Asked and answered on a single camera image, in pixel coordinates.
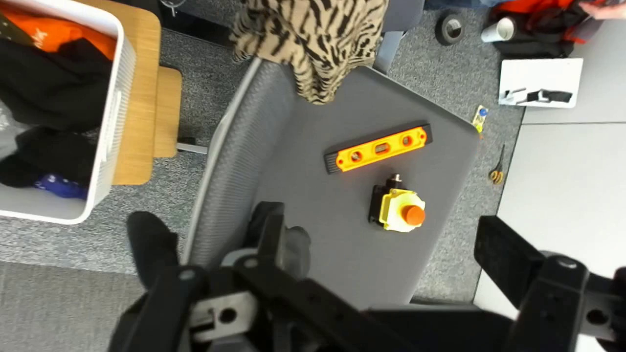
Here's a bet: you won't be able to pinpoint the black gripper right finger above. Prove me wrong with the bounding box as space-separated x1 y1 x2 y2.
471 214 626 352

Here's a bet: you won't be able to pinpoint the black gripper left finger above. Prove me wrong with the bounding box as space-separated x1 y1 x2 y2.
105 202 418 352

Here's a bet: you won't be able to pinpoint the leopard print cloth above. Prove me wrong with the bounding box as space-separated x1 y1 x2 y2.
228 0 391 106

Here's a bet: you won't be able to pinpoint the grey plastic chair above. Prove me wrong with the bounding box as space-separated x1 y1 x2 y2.
178 57 481 311

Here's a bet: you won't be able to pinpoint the black cloth in bin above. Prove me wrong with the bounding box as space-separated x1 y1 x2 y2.
0 38 115 192

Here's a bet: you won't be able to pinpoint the orange cloth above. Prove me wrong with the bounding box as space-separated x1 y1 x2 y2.
0 3 119 63

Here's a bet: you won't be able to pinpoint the yellow emergency stop button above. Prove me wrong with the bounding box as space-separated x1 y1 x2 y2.
367 173 428 235

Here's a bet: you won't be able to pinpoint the orange spirit level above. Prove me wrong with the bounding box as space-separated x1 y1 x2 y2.
322 120 434 177

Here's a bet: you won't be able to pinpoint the yellow blue packet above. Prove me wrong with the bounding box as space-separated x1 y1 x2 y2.
469 104 493 135

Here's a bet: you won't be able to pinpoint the white paper sheet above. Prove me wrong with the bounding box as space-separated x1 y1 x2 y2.
496 57 584 110

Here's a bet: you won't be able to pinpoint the white plastic bin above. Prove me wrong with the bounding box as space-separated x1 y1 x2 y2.
0 0 138 227

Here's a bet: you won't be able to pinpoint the blue item in bin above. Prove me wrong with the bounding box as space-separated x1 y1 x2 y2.
33 173 90 202

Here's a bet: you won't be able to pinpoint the white cup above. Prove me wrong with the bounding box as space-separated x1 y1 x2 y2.
479 16 516 46

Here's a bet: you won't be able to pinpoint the orange and black bag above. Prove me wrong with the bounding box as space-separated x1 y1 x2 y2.
487 0 594 59

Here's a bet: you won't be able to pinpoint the yellow-handled scissors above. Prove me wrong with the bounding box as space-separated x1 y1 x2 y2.
487 143 508 186

